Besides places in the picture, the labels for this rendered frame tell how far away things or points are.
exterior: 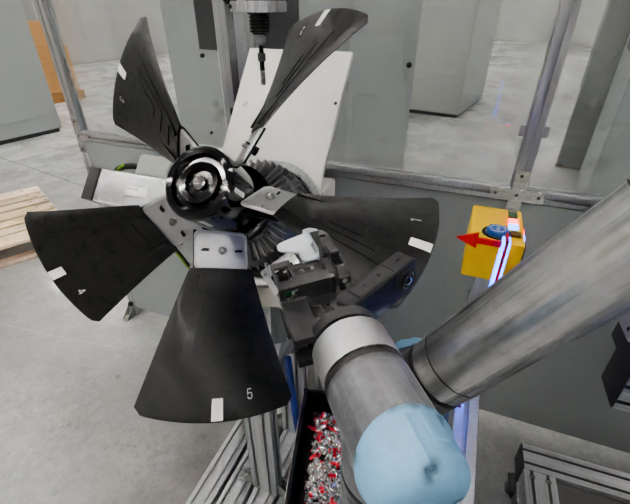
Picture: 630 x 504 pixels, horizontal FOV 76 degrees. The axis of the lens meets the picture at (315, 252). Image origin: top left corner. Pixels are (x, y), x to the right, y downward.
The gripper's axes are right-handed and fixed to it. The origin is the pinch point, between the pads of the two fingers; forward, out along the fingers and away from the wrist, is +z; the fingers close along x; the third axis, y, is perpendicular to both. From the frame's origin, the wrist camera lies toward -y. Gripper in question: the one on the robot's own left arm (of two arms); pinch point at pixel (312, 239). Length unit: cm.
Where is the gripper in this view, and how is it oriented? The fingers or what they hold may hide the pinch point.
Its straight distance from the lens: 55.5
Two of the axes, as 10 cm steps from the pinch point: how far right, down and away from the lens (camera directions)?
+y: -9.6, 2.4, -1.7
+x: 1.1, 8.3, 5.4
